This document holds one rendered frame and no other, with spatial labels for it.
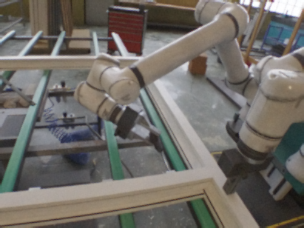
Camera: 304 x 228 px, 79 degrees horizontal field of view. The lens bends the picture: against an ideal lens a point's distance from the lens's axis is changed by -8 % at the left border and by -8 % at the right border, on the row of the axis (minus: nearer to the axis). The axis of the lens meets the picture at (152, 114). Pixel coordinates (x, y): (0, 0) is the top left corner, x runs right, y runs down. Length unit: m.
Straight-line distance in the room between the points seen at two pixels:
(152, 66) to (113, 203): 0.42
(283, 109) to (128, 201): 0.44
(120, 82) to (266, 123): 0.39
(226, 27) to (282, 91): 0.47
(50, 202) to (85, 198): 0.08
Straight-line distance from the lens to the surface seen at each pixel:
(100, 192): 0.55
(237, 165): 0.49
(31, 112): 1.00
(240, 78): 1.34
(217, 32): 0.79
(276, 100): 0.42
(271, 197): 1.62
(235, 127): 0.53
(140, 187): 0.56
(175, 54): 0.68
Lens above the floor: 1.39
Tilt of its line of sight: 34 degrees down
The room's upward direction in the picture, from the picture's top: 9 degrees clockwise
